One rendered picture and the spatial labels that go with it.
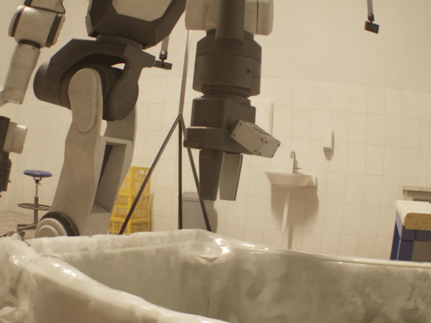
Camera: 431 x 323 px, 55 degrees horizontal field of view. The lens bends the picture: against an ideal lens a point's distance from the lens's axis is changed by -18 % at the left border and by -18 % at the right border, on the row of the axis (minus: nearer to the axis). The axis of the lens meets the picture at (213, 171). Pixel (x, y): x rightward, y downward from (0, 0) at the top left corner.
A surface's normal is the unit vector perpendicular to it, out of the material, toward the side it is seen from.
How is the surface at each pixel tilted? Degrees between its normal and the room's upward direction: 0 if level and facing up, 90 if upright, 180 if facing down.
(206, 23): 152
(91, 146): 90
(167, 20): 110
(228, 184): 90
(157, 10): 98
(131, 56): 103
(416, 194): 90
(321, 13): 90
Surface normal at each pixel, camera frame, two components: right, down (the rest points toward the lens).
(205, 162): -0.54, -0.05
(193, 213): -0.08, 0.04
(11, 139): 0.39, -0.02
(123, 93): 0.88, 0.29
